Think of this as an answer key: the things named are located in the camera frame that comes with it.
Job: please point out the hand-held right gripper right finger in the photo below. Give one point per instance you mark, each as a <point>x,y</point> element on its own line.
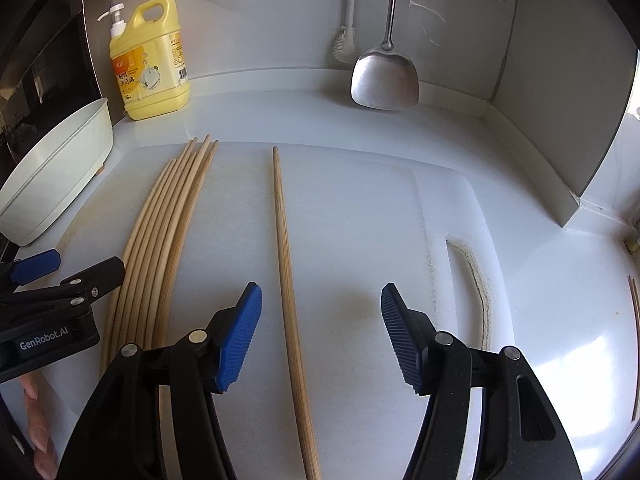
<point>397,327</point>

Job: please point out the white plastic basin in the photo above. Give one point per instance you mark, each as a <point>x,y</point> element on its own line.
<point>50,175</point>

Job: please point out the long wooden chopstick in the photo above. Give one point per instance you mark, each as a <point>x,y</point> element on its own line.
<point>290,300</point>

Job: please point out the stainless steel spatula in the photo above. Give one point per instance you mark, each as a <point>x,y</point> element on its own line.
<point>385,80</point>

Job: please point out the person's left hand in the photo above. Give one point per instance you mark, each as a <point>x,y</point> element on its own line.
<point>41,435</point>

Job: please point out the bundle of wooden chopsticks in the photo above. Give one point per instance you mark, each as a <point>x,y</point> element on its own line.
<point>150,260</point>

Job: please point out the black glossy kitchen appliance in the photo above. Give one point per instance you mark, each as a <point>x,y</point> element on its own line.
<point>40,35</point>

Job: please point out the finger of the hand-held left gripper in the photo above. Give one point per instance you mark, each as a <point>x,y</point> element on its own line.
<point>37,263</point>
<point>85,282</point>

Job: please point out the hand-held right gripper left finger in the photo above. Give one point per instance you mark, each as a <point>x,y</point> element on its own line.
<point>240,332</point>

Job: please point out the white bottle brush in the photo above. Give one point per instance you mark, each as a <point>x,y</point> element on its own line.
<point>345,45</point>

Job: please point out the white plastic cutting board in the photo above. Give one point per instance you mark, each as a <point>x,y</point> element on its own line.
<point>360,220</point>

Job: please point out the yellow dish soap bottle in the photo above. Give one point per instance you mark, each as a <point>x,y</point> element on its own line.
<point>155,60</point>

